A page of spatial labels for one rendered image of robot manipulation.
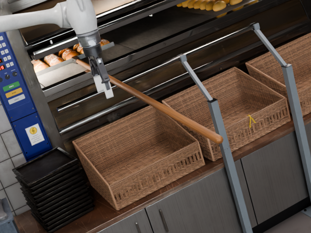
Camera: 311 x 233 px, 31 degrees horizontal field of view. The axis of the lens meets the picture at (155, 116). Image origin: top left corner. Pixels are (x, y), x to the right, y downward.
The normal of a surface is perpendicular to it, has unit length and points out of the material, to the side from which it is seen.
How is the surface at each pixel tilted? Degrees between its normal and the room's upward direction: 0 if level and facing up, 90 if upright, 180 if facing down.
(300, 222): 0
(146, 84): 70
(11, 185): 90
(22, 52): 90
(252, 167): 90
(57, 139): 90
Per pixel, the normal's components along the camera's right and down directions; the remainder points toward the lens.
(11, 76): 0.41, 0.23
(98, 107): 0.29, -0.09
